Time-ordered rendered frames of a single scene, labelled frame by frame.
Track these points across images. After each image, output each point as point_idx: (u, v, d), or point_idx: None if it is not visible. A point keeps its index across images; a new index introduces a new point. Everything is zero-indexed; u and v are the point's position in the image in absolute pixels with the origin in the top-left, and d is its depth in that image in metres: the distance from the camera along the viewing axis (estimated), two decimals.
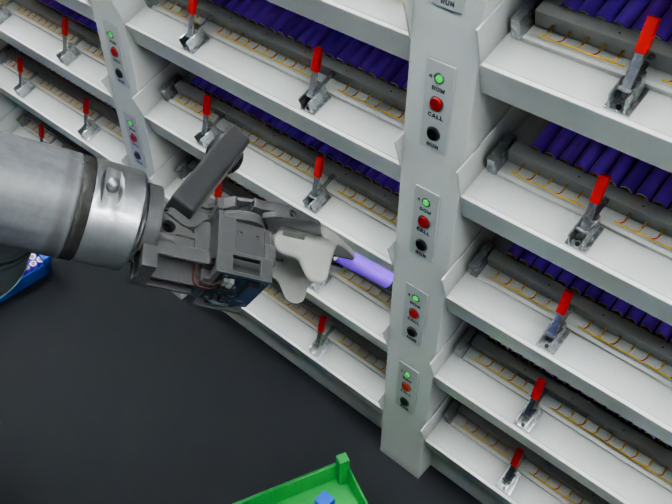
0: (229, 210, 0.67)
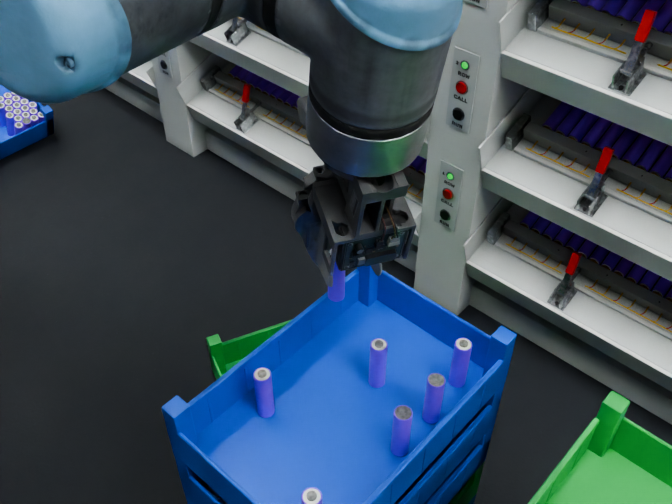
0: None
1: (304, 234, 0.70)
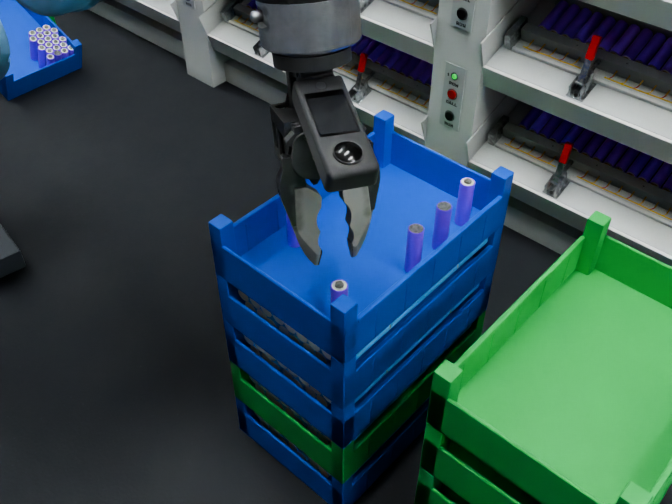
0: (291, 135, 0.69)
1: (368, 191, 0.74)
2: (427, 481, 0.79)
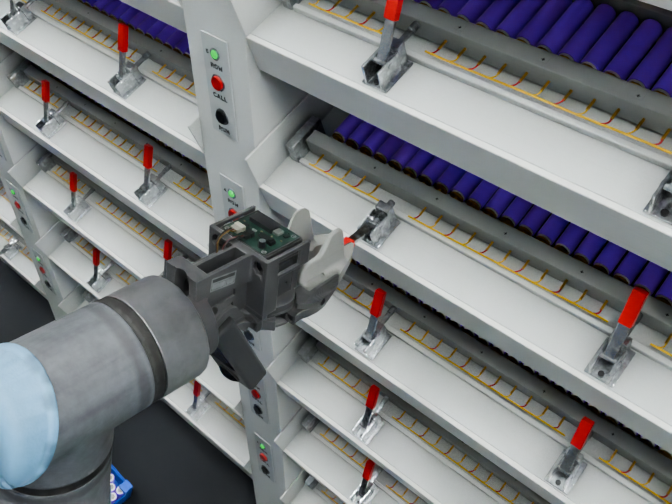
0: None
1: (327, 286, 0.70)
2: None
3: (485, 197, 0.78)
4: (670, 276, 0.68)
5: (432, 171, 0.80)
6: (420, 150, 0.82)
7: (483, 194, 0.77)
